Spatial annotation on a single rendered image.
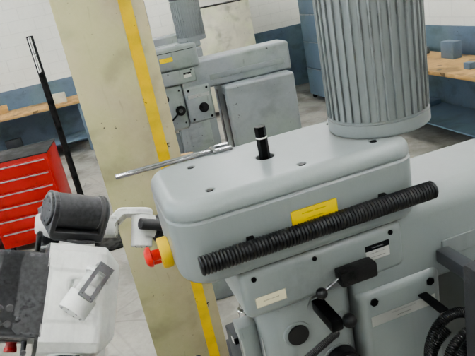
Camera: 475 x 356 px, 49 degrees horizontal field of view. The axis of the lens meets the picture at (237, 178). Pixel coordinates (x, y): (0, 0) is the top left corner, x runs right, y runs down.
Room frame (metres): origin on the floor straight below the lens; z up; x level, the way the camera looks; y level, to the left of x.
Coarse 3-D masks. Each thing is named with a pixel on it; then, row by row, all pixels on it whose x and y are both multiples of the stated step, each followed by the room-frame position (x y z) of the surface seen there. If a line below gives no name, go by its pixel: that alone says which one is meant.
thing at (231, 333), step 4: (228, 324) 1.43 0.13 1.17; (232, 324) 1.43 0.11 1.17; (228, 328) 1.41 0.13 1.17; (232, 328) 1.41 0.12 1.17; (228, 332) 1.41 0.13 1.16; (232, 332) 1.39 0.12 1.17; (228, 336) 1.42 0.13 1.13; (232, 336) 1.38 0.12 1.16; (236, 336) 1.36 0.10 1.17; (232, 340) 1.39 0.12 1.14; (232, 344) 1.40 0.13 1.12; (232, 348) 1.41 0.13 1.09; (236, 348) 1.37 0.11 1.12; (240, 348) 1.32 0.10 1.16; (232, 352) 1.43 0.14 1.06; (236, 352) 1.38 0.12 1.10; (240, 352) 1.33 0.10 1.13
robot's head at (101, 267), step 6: (96, 264) 1.07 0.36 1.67; (102, 264) 1.04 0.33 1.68; (96, 270) 1.02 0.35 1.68; (102, 270) 1.03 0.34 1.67; (108, 270) 1.03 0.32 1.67; (114, 270) 1.04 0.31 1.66; (90, 276) 1.01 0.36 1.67; (108, 276) 1.02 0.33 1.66; (90, 282) 1.00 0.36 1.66; (102, 282) 1.01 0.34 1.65; (84, 288) 0.99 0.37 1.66; (96, 288) 1.00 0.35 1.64; (78, 294) 0.98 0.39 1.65; (84, 294) 0.99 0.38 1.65; (96, 294) 0.99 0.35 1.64; (90, 300) 0.99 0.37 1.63
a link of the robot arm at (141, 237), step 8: (136, 216) 1.47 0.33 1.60; (144, 216) 1.47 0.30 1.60; (152, 216) 1.48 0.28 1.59; (136, 224) 1.45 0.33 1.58; (144, 224) 1.42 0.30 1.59; (152, 224) 1.43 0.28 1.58; (136, 232) 1.44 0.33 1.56; (144, 232) 1.44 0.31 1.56; (152, 232) 1.45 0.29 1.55; (160, 232) 1.47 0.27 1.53; (136, 240) 1.43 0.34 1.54; (144, 240) 1.43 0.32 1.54
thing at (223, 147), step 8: (224, 144) 1.05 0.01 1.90; (200, 152) 1.03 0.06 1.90; (208, 152) 1.02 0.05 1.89; (216, 152) 1.02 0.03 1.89; (168, 160) 1.01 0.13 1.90; (176, 160) 1.01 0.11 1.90; (184, 160) 1.01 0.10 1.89; (136, 168) 1.00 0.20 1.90; (144, 168) 0.99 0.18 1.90; (152, 168) 0.99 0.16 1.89; (120, 176) 0.98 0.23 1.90; (128, 176) 0.98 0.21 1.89
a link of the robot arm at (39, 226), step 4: (40, 208) 1.42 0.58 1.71; (40, 212) 1.42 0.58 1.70; (36, 216) 1.41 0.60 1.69; (36, 220) 1.39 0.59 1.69; (40, 220) 1.36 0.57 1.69; (36, 224) 1.38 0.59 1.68; (40, 224) 1.35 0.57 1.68; (36, 228) 1.38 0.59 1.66; (40, 228) 1.36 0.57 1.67; (44, 228) 1.34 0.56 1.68; (36, 232) 1.39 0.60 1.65; (44, 232) 1.35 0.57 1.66; (36, 236) 1.40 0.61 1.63; (44, 236) 1.36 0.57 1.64; (48, 236) 1.36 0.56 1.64; (44, 240) 1.37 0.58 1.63; (48, 240) 1.37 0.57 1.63; (52, 240) 1.37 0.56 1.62; (44, 244) 1.38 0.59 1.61; (44, 248) 1.41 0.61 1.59
